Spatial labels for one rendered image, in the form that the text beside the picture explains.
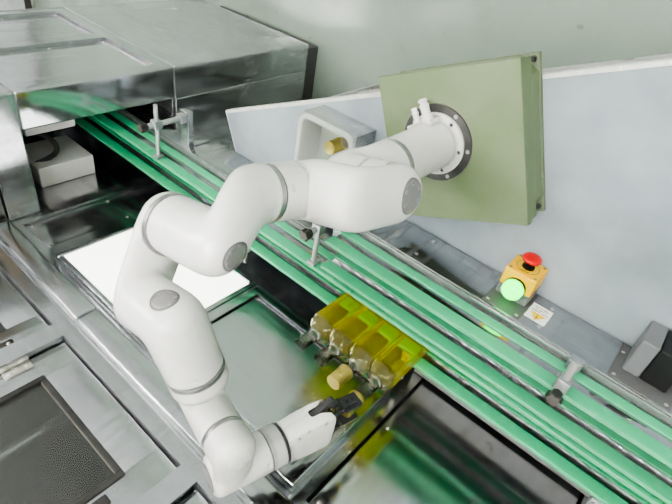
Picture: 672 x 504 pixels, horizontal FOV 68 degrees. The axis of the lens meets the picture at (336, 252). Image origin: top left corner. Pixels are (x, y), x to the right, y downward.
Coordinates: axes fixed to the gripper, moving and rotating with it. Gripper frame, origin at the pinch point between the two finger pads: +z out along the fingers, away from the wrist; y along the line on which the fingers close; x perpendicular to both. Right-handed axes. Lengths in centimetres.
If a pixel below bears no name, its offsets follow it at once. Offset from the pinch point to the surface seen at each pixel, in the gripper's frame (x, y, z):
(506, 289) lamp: -1.3, 19.8, 34.8
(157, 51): 137, 20, 11
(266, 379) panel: 21.2, -13.0, -5.4
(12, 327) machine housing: 65, -18, -50
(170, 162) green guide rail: 94, 3, -1
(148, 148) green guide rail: 105, 2, -4
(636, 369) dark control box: -27, 18, 44
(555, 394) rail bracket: -22.4, 16.9, 25.0
